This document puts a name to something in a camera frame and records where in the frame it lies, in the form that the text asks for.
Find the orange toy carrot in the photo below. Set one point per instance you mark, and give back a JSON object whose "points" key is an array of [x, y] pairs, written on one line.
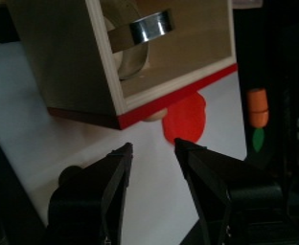
{"points": [[259, 110]]}

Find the wooden drawer box red front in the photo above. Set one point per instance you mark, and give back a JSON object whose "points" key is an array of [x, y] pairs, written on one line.
{"points": [[114, 57]]}

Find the white cutting board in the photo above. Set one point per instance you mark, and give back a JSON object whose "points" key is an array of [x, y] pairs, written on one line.
{"points": [[50, 143]]}

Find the round wooden drawer knob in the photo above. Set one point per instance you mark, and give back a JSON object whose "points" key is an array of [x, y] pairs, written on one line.
{"points": [[157, 115]]}

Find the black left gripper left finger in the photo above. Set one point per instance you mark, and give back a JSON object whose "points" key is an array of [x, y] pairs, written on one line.
{"points": [[95, 191]]}

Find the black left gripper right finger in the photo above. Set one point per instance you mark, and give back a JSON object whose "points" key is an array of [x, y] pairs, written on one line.
{"points": [[225, 191]]}

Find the round metal dough cutter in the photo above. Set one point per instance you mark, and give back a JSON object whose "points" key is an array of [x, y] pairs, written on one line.
{"points": [[150, 27]]}

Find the flat red dough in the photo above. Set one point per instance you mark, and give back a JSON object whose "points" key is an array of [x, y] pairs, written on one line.
{"points": [[186, 119]]}

